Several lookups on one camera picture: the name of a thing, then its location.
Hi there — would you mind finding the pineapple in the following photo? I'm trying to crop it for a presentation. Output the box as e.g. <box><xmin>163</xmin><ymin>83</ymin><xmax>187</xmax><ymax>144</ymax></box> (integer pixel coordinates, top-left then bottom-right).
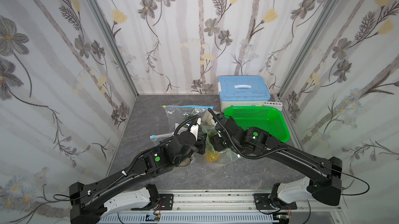
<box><xmin>205</xmin><ymin>130</ymin><xmax>220</xmax><ymax>163</ymax></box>

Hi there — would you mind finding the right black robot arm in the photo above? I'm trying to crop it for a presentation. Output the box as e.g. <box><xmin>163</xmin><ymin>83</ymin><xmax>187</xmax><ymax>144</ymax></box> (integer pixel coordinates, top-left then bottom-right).
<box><xmin>208</xmin><ymin>109</ymin><xmax>344</xmax><ymax>208</ymax></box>

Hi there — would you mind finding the rear blue zip bag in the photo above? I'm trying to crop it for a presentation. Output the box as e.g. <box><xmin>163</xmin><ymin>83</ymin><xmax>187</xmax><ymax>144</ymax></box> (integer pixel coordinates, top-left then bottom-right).
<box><xmin>162</xmin><ymin>105</ymin><xmax>214</xmax><ymax>130</ymax></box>

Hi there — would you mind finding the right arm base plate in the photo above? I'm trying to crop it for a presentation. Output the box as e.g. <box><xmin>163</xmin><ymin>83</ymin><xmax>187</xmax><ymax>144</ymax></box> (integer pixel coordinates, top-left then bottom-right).
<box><xmin>253</xmin><ymin>193</ymin><xmax>298</xmax><ymax>211</ymax></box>

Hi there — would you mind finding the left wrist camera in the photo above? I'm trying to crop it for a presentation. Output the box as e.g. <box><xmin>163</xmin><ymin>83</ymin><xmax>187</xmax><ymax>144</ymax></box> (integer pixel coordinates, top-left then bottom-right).
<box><xmin>185</xmin><ymin>123</ymin><xmax>200</xmax><ymax>139</ymax></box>

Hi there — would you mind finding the green zip bag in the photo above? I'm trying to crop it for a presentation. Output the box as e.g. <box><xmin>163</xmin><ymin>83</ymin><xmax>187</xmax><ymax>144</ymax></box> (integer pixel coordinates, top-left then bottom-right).
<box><xmin>201</xmin><ymin>123</ymin><xmax>240</xmax><ymax>168</ymax></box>

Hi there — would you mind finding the blue lid storage box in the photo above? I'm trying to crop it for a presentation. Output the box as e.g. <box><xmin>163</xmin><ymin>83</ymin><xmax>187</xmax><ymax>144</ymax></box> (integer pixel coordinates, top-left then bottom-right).
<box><xmin>218</xmin><ymin>75</ymin><xmax>271</xmax><ymax>112</ymax></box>

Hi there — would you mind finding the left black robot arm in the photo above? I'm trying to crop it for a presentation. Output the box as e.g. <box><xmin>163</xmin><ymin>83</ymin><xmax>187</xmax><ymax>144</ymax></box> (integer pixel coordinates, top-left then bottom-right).
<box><xmin>66</xmin><ymin>115</ymin><xmax>205</xmax><ymax>224</ymax></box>

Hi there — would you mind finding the green plastic basket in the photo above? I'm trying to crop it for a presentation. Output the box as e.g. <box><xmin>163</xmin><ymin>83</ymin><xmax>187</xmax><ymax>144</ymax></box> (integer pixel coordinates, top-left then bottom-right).
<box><xmin>224</xmin><ymin>106</ymin><xmax>291</xmax><ymax>143</ymax></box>

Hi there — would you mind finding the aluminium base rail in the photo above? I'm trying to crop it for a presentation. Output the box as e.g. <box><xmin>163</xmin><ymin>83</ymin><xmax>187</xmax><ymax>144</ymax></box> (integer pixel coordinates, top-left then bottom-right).
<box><xmin>100</xmin><ymin>190</ymin><xmax>348</xmax><ymax>224</ymax></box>

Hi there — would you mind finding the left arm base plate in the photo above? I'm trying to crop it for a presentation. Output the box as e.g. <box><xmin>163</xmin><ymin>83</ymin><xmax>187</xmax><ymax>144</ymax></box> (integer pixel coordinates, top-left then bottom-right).
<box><xmin>131</xmin><ymin>194</ymin><xmax>174</xmax><ymax>210</ymax></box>

